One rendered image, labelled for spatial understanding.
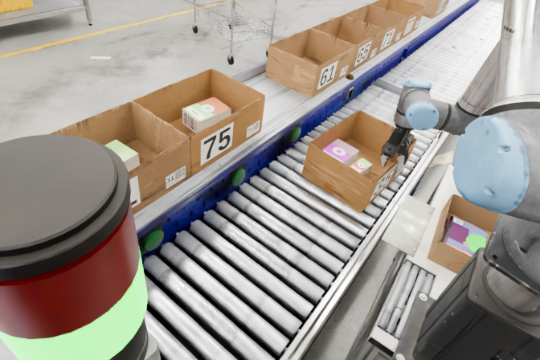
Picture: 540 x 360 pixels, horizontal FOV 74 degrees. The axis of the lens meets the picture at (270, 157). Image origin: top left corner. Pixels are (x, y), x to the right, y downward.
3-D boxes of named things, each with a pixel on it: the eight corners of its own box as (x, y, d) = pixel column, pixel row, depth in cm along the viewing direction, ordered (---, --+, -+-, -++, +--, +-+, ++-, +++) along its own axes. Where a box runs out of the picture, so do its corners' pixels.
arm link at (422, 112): (452, 112, 107) (443, 94, 117) (415, 102, 107) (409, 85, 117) (437, 137, 113) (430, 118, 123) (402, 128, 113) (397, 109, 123)
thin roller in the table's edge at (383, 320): (384, 329, 103) (412, 263, 122) (378, 324, 103) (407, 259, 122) (382, 332, 104) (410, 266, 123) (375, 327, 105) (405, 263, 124)
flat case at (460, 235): (485, 234, 134) (488, 231, 133) (480, 271, 121) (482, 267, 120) (448, 217, 138) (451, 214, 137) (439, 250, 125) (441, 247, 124)
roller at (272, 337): (283, 364, 97) (285, 357, 94) (156, 254, 118) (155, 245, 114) (293, 349, 100) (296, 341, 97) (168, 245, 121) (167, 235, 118)
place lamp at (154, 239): (147, 255, 108) (145, 242, 104) (145, 253, 109) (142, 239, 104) (165, 242, 113) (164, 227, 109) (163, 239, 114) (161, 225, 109)
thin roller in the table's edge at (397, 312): (392, 334, 102) (419, 267, 121) (386, 329, 102) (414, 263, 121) (390, 337, 103) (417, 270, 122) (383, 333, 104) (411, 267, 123)
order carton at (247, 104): (190, 177, 121) (190, 137, 111) (136, 139, 133) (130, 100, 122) (262, 131, 147) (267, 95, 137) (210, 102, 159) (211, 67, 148)
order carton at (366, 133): (360, 214, 136) (374, 182, 125) (300, 173, 150) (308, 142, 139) (404, 169, 161) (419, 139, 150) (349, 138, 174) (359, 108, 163)
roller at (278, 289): (308, 327, 105) (312, 319, 102) (186, 231, 126) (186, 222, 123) (317, 315, 109) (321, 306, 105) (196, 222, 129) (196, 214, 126)
